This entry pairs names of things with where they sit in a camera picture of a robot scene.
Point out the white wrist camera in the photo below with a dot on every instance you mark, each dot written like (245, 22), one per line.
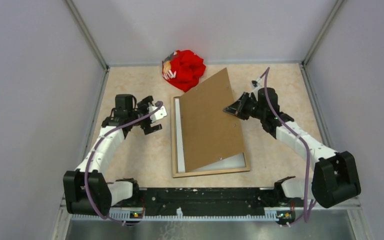
(256, 84)
(157, 113)

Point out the red crumpled cloth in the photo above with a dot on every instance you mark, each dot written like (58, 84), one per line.
(183, 69)

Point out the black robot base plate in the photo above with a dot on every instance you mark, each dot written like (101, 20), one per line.
(208, 202)

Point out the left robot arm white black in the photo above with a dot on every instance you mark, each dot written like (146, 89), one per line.
(86, 190)

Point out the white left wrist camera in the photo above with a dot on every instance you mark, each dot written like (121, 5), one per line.
(157, 113)

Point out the wooden picture frame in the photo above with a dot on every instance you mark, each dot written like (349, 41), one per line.
(208, 174)

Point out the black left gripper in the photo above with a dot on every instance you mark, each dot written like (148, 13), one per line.
(144, 104)

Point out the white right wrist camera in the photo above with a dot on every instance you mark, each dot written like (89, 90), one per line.
(256, 84)

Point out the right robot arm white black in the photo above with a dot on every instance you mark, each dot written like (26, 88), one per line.
(335, 177)

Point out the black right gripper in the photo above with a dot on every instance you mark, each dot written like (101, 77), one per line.
(237, 108)

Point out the aluminium front rail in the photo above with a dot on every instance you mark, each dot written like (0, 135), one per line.
(345, 221)

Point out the landscape photo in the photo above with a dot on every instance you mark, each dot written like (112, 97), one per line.
(178, 139)

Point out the brown backing board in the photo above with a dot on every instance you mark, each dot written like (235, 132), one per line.
(211, 138)

